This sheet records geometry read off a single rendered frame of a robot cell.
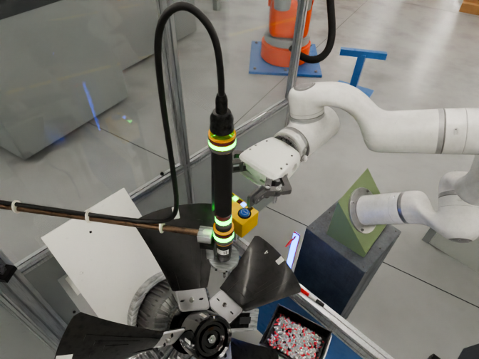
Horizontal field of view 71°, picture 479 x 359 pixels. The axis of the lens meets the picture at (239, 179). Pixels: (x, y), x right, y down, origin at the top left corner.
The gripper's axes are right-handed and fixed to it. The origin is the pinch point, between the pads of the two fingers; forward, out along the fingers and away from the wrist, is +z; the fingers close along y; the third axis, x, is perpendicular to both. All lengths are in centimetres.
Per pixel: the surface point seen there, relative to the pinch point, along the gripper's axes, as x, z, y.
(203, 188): -91, -49, 70
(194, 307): -41.9, 11.3, 3.7
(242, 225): -59, -27, 21
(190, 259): -30.9, 6.2, 10.0
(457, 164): -165, -285, -25
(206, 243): -13.2, 7.2, 1.6
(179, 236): -26.6, 5.2, 15.2
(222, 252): -15.6, 5.5, -1.3
